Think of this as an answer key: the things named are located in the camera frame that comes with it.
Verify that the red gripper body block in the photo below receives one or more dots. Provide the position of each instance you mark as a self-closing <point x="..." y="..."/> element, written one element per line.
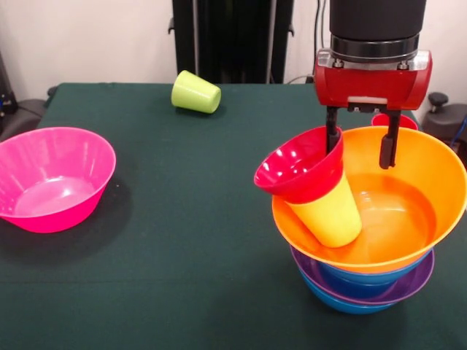
<point x="365" y="85"/>

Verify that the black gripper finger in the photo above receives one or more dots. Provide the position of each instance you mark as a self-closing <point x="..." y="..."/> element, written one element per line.
<point x="332" y="135"/>
<point x="388" y="149"/>

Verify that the large orange plastic bowl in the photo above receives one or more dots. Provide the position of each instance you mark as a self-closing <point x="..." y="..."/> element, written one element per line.
<point x="419" y="164"/>

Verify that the small red plastic bowl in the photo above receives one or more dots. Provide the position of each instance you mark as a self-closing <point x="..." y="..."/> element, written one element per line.
<point x="292" y="164"/>

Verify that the yellow plastic cup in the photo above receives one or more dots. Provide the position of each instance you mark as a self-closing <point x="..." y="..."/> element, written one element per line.
<point x="332" y="218"/>

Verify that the purple plastic bowl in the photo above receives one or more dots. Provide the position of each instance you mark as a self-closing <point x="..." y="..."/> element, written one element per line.
<point x="416" y="284"/>

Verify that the small teal blue bowl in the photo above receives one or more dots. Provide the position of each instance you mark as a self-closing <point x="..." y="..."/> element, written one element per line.
<point x="357" y="289"/>

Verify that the green plastic cup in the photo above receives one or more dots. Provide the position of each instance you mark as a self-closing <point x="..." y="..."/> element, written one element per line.
<point x="195" y="93"/>

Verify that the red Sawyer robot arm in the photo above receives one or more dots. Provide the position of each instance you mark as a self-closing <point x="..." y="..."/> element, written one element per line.
<point x="376" y="22"/>

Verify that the black computer tower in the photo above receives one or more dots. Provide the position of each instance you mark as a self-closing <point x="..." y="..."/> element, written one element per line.
<point x="5" y="91"/>

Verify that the red plastic cup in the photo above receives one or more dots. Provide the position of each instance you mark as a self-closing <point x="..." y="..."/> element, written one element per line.
<point x="379" y="120"/>

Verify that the dark green tablecloth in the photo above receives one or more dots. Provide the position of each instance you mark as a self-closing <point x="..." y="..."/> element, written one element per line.
<point x="182" y="291"/>

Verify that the large pink plastic bowl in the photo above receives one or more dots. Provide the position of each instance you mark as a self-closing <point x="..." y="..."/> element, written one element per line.
<point x="54" y="178"/>

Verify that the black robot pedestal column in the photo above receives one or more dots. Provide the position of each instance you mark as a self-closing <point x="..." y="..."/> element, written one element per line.
<point x="233" y="36"/>

